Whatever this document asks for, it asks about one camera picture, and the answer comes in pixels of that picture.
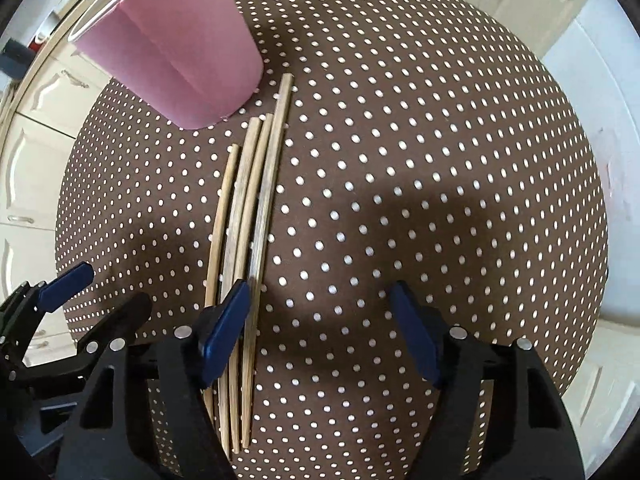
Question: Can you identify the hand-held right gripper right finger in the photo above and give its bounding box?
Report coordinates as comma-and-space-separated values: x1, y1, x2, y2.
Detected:
389, 281, 586, 480

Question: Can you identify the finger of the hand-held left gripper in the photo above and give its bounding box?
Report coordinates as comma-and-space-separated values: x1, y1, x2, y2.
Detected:
10, 292, 153, 386
0, 262, 96, 346

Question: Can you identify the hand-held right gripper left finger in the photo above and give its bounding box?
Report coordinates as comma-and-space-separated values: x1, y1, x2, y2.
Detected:
52, 280, 252, 480

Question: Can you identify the wooden chopstick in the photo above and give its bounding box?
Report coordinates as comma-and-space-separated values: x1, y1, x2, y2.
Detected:
240, 74, 296, 451
227, 114, 273, 453
202, 144, 241, 426
217, 117, 262, 458

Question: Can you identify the pink cup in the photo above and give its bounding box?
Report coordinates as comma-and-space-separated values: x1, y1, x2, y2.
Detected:
70, 0, 263, 131

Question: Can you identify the brown polka-dot tablecloth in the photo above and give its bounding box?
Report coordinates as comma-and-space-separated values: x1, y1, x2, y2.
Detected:
54, 0, 610, 480

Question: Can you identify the black box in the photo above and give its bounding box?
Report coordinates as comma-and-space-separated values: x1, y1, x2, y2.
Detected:
0, 40, 33, 78

